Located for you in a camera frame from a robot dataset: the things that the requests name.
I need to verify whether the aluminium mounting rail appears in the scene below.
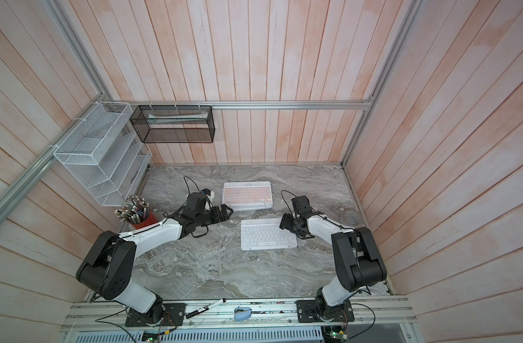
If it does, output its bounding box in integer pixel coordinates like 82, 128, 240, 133
61, 296, 417, 332

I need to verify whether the red pen cup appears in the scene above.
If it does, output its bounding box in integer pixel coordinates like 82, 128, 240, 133
115, 195, 159, 230

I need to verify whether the black marker pen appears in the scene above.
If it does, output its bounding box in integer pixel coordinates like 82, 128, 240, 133
185, 298, 226, 319

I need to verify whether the black mesh basket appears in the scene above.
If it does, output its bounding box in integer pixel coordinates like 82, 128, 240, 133
131, 104, 216, 144

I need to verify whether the white key keyboard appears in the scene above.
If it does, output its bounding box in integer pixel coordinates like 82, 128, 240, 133
241, 218, 298, 251

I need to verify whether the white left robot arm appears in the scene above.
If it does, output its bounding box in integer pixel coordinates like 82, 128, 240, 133
75, 189, 234, 326

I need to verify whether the clear tape roll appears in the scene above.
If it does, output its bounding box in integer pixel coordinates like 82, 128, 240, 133
341, 210, 364, 227

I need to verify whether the blue tape dispenser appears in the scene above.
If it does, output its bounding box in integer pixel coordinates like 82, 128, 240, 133
234, 307, 252, 322

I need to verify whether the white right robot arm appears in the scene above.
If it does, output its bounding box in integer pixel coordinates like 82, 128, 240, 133
279, 196, 387, 323

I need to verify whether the aluminium frame bar back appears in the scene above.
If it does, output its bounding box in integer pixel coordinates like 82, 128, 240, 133
124, 100, 371, 110

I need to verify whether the pink keyboard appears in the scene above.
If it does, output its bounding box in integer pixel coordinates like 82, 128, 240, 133
222, 181, 274, 212

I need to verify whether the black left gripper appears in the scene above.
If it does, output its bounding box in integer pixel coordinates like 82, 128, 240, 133
195, 204, 234, 227

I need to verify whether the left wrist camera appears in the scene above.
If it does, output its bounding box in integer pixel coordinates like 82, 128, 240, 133
201, 189, 214, 211

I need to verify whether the white wire mesh shelf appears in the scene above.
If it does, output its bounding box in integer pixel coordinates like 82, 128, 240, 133
54, 102, 152, 207

